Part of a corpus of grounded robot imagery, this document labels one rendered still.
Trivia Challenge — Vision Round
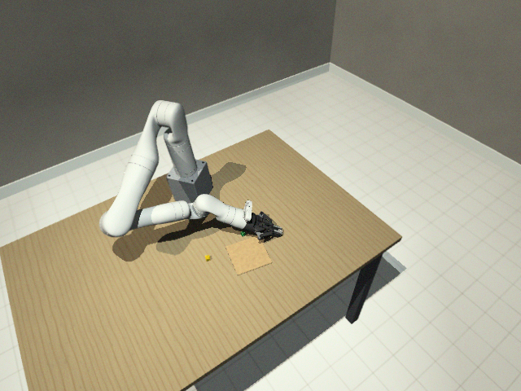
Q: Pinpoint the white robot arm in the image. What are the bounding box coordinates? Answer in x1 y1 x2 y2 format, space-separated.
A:
99 100 252 237

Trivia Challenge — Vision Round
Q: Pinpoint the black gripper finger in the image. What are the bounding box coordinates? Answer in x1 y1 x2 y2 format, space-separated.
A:
258 211 282 230
255 223 282 240

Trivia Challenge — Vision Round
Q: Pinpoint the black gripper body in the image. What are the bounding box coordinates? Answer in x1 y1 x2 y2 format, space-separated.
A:
243 213 266 234

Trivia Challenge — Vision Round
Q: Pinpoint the tan square mat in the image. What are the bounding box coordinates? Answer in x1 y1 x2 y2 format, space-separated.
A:
225 236 273 275

